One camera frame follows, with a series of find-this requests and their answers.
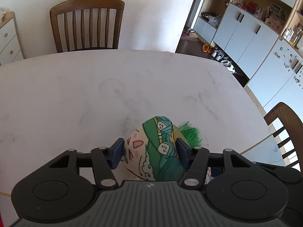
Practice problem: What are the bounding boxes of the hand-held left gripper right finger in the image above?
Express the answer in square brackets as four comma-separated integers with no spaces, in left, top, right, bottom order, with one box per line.
[175,138,256,190]

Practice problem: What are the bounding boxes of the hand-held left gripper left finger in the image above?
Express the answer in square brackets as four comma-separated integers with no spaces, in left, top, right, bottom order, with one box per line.
[48,138,125,190]

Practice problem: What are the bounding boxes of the green and cream printed pouch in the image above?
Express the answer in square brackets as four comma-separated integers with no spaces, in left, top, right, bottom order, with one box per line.
[119,116,187,182]

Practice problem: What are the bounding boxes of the green fringe tassel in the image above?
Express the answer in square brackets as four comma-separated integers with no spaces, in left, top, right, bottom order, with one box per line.
[177,122,203,147]

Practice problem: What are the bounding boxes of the dark wooden round-back chair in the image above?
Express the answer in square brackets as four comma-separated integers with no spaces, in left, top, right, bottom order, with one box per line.
[263,102,303,168]

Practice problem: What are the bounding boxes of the black and white shoes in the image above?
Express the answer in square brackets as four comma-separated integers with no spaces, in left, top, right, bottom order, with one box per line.
[221,59,237,74]

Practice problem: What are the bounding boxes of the grey shoes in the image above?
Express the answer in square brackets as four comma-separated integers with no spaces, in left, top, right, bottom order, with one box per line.
[211,50,228,60]

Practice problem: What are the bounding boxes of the doorway rug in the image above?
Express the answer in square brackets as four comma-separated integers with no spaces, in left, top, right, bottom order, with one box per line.
[181,28,200,43]

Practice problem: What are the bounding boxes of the clear plastic bag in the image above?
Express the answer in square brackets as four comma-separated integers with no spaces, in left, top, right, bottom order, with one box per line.
[201,12,222,27]

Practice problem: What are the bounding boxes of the glass jars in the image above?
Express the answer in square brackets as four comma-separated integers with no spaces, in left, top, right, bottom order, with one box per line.
[283,23,303,46]

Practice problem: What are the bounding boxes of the brown wooden slat-back chair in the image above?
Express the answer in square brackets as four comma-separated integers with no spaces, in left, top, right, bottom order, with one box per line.
[49,0,125,53]

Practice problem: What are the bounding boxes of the white wooden drawer cabinet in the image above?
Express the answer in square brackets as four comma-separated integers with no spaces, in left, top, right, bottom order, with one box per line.
[0,11,24,66]

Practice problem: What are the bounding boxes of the red ornament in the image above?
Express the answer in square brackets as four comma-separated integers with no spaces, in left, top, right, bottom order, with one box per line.
[246,1,259,12]

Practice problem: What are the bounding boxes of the pale blue wall cabinet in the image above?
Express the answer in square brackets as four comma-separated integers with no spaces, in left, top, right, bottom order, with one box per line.
[192,0,303,114]

